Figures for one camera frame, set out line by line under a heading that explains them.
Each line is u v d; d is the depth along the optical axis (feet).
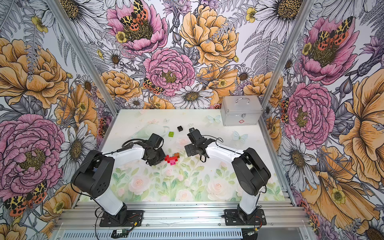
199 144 2.33
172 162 3.01
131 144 2.21
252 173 1.55
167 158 2.99
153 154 2.55
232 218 2.22
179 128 3.56
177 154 3.11
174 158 3.09
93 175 1.54
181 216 2.49
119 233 2.39
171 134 3.50
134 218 2.40
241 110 3.61
